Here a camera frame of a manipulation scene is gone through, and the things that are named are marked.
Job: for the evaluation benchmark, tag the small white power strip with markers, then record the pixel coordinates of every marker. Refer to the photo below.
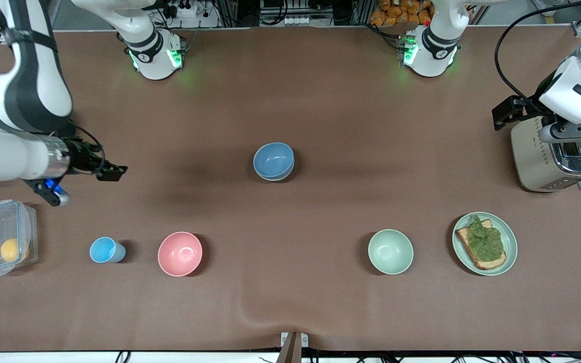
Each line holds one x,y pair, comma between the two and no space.
300,21

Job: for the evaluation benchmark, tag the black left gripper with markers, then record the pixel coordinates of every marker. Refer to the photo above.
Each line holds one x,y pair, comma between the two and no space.
526,107

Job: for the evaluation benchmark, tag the pink bowl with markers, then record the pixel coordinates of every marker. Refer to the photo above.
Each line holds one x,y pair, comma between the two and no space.
180,253

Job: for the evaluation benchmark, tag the yellow lemon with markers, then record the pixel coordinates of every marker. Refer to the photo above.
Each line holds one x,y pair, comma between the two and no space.
10,250

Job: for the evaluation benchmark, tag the brown bread slice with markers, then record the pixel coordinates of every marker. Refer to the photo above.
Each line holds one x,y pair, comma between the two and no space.
467,239

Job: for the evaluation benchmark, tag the metal clamp bracket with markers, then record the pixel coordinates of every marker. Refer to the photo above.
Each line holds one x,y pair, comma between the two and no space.
293,348

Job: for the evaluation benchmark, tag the silver toaster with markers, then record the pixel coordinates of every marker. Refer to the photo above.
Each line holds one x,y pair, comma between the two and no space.
532,166

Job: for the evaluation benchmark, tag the white power strip with plugs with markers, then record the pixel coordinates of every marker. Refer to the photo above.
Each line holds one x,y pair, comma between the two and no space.
189,21

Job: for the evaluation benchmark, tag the blue bowl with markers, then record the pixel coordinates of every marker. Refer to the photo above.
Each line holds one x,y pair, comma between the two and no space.
273,159

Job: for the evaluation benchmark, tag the light green plate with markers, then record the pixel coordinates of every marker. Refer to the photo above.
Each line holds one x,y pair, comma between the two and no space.
510,237

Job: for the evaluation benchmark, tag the light green bowl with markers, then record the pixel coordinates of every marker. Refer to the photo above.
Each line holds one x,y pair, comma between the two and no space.
273,179
390,251

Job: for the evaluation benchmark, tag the blue cup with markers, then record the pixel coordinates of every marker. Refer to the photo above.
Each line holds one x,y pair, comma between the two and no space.
104,250

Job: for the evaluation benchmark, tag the green lettuce leaf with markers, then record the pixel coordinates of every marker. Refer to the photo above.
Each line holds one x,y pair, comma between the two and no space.
487,239

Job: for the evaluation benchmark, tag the brown table cloth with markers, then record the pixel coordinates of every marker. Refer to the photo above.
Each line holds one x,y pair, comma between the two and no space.
290,75

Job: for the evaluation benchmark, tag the bag of orange snacks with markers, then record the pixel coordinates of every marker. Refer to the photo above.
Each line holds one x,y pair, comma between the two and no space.
401,12

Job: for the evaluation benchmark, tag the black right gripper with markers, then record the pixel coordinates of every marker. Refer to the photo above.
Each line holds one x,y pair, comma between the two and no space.
81,161

